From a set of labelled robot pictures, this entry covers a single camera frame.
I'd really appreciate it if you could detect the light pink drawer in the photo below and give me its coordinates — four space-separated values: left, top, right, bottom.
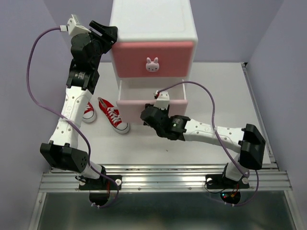
117 78 188 124

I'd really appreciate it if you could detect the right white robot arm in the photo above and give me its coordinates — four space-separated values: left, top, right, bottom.
141 106 266 187

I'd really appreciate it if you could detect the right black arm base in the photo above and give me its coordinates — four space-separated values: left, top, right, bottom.
204 174 250 206

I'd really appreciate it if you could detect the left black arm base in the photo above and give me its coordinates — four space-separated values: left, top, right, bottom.
75 175 122 209

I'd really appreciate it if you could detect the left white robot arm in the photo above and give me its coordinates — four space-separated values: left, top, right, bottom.
40 21 118 189

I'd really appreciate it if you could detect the red sneaker near cabinet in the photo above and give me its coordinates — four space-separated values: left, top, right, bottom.
97 97 130 135

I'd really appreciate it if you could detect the white shoe cabinet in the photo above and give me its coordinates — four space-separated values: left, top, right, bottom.
110 0 198 85

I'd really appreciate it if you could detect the red sneaker far left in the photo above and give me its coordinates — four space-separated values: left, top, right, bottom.
82 102 96 123

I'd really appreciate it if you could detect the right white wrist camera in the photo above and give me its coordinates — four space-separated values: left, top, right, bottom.
153 91 170 110

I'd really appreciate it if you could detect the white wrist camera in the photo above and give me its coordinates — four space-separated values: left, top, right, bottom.
59 14 90 37
153 91 170 110

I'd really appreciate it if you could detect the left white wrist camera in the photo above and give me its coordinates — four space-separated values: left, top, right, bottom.
59 14 90 37

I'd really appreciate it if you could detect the aluminium mounting rail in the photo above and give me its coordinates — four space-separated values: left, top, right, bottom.
39 164 292 193

